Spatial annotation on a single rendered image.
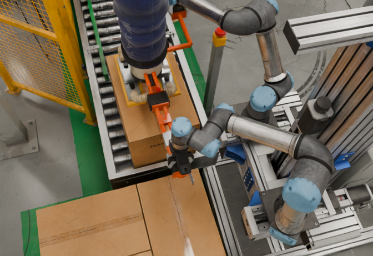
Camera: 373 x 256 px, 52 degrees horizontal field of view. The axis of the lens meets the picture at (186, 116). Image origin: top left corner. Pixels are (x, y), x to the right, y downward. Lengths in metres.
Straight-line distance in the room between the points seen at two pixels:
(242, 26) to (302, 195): 0.76
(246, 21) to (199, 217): 1.21
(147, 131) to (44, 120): 1.44
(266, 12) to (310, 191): 0.81
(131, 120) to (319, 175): 1.16
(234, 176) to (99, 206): 0.99
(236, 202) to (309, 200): 1.51
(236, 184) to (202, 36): 1.57
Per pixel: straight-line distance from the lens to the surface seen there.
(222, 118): 1.44
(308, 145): 1.33
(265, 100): 1.85
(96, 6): 3.24
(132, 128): 2.09
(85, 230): 2.36
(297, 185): 1.25
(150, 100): 1.85
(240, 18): 1.66
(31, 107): 3.44
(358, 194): 2.11
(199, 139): 1.40
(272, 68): 1.88
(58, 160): 3.15
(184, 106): 2.15
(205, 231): 2.31
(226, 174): 2.79
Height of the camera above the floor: 2.79
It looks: 61 degrees down
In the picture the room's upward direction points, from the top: 5 degrees clockwise
